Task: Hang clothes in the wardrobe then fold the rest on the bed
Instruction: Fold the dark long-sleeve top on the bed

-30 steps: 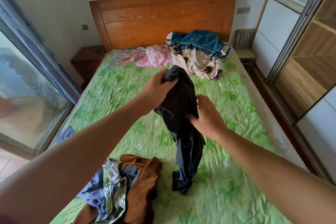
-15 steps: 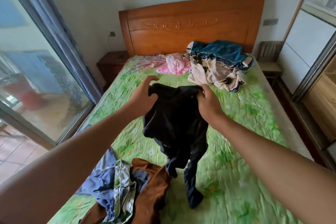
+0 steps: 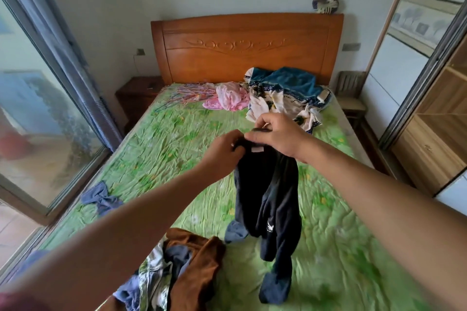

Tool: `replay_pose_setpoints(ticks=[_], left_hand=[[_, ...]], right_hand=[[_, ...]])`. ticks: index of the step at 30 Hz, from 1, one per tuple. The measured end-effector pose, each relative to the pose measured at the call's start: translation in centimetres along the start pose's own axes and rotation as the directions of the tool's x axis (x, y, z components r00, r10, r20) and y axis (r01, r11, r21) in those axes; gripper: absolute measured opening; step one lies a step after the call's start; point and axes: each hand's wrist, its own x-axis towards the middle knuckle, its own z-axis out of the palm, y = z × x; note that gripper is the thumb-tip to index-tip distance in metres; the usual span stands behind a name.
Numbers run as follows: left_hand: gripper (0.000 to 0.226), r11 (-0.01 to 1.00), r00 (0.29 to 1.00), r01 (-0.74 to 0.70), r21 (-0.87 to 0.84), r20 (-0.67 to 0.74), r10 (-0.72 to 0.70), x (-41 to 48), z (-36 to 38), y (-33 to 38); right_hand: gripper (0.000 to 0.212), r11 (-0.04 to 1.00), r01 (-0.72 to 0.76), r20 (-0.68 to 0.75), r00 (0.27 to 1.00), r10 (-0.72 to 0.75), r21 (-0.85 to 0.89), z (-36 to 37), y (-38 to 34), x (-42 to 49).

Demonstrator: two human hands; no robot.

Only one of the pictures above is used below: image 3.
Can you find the person's left hand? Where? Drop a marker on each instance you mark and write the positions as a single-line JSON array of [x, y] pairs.
[[222, 157]]

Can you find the person's right hand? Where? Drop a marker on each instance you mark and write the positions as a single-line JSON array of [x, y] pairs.
[[284, 136]]

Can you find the dark navy clothes pile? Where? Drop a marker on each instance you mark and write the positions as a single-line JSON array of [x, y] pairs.
[[277, 194]]

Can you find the pink cloth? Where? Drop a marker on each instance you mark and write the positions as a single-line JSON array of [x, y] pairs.
[[230, 97]]

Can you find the brown fleece garment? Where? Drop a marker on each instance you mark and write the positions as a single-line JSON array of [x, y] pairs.
[[200, 274]]

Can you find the wooden wardrobe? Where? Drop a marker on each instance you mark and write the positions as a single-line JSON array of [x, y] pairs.
[[430, 146]]

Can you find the person's left forearm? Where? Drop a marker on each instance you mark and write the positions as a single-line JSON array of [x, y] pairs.
[[109, 241]]

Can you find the person's right forearm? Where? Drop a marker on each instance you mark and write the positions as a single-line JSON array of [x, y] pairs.
[[383, 205]]

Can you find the person's red shirt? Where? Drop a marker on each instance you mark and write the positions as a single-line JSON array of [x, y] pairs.
[[18, 302]]

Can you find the teal plush blanket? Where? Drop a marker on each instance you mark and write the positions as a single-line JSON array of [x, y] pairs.
[[288, 81]]

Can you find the bundle of clothes hangers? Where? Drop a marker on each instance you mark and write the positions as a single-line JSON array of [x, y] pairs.
[[186, 94]]

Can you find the small wooden chair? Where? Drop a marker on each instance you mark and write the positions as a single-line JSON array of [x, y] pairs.
[[350, 94]]

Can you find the dark wooden nightstand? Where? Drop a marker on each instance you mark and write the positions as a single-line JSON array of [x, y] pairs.
[[136, 95]]

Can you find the green floral bedsheet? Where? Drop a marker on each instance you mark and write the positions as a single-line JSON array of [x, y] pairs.
[[328, 248]]

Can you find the sliding glass balcony door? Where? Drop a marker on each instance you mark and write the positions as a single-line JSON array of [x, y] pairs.
[[36, 121]]

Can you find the blue curtain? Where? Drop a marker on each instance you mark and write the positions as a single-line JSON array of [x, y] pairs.
[[54, 48]]

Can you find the red plant pot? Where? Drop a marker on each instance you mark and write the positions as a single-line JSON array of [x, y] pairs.
[[11, 143]]

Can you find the wooden bed frame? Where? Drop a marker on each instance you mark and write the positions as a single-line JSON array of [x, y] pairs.
[[248, 52]]

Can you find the grey wall socket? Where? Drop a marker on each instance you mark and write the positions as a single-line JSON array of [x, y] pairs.
[[351, 46]]

